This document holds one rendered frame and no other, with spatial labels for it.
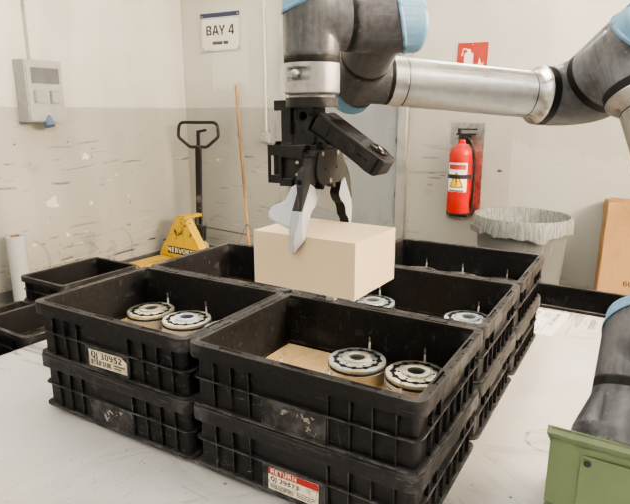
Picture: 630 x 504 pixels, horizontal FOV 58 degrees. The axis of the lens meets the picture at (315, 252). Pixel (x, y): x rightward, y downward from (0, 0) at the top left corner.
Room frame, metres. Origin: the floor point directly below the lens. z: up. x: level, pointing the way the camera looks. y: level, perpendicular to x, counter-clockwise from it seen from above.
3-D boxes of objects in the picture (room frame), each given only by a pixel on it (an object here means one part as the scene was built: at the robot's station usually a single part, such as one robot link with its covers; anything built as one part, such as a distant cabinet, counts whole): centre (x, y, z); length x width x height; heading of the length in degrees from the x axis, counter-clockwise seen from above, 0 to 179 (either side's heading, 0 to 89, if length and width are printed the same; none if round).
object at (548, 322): (1.60, -0.57, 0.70); 0.33 x 0.23 x 0.01; 58
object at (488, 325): (1.13, -0.19, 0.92); 0.40 x 0.30 x 0.02; 59
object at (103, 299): (1.08, 0.30, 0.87); 0.40 x 0.30 x 0.11; 59
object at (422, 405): (0.88, -0.04, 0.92); 0.40 x 0.30 x 0.02; 59
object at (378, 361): (0.93, -0.07, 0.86); 0.10 x 0.10 x 0.01
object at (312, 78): (0.79, 0.01, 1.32); 0.08 x 0.08 x 0.05
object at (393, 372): (0.88, -0.17, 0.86); 0.10 x 0.10 x 0.01
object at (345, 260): (0.78, -0.01, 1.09); 0.16 x 0.12 x 0.07; 58
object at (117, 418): (1.08, 0.30, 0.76); 0.40 x 0.30 x 0.12; 59
